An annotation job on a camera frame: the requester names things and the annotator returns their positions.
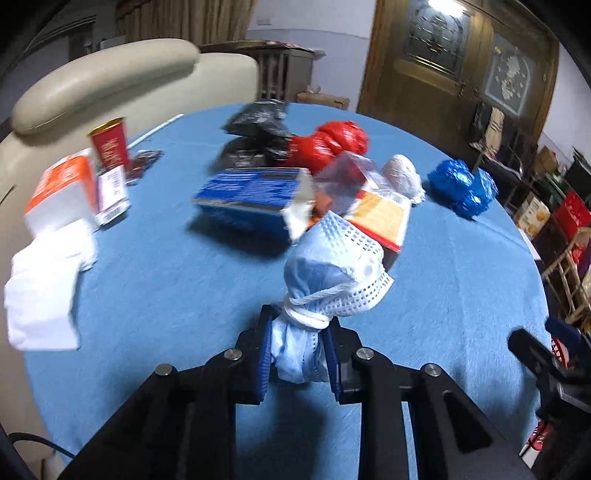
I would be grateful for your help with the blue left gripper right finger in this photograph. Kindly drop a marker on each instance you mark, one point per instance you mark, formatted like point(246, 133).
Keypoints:
point(330, 340)

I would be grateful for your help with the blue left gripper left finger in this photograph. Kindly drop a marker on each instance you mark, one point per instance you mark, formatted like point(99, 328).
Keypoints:
point(261, 359)

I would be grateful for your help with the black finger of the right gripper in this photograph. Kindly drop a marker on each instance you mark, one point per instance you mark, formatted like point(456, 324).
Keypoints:
point(538, 359)

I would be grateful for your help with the light blue face mask bundle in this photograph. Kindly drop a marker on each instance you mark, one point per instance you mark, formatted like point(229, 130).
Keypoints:
point(335, 270)

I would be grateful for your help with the white plastic bag ball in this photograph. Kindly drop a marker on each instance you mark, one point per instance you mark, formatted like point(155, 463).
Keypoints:
point(402, 174)

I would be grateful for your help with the red plastic bag ball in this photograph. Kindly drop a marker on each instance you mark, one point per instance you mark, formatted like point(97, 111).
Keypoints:
point(316, 151)

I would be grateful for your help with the orange wrapper with red string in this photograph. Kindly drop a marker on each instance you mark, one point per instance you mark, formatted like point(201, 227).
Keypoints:
point(318, 210)

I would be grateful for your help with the red mesh trash basket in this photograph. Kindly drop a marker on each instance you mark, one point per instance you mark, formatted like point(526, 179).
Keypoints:
point(542, 430)

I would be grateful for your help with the wicker chair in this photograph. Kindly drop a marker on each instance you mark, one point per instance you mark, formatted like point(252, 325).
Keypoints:
point(563, 279)

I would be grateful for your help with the blue tablecloth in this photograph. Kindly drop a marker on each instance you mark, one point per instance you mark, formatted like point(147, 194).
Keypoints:
point(170, 287)

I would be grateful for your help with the yellow printed carton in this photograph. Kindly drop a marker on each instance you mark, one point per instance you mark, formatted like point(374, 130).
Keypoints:
point(531, 216)

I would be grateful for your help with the blue cardboard box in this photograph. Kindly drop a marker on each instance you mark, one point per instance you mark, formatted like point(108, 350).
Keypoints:
point(274, 202)

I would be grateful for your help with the clear plastic wrapper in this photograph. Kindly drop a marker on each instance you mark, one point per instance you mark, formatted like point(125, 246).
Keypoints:
point(338, 184)

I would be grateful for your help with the blue plastic bag bundle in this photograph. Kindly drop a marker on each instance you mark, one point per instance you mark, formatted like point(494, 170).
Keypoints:
point(467, 194)

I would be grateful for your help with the metal folding chair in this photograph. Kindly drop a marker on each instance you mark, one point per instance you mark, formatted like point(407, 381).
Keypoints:
point(504, 150)

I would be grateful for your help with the white barcode medicine box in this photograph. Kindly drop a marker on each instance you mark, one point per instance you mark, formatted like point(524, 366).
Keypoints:
point(113, 199)

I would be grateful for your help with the black plastic bag bundle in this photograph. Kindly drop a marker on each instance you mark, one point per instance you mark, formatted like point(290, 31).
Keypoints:
point(259, 136)

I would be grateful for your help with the dark red foil packet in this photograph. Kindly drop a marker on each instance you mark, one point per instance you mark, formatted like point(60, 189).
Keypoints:
point(139, 164)

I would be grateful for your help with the white tissue stack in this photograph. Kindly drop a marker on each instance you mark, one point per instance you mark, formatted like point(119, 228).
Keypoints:
point(39, 295)

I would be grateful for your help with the cardboard box on floor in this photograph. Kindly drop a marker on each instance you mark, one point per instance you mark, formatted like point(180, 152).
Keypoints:
point(319, 98)

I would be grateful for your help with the orange white tissue pack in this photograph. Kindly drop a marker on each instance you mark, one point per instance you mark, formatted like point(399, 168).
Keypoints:
point(66, 192)

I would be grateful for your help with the red paper cup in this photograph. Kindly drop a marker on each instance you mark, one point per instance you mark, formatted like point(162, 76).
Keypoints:
point(109, 143)

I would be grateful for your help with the wooden radiator cabinet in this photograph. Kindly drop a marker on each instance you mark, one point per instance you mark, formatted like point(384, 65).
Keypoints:
point(285, 69)

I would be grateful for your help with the brown wooden door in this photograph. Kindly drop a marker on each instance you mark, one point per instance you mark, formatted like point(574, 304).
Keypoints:
point(431, 63)

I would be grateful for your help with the cream leather sofa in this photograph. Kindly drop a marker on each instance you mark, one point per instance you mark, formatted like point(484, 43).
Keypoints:
point(145, 83)

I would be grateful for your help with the brown curtain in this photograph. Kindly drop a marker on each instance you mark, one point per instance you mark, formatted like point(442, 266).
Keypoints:
point(200, 22)

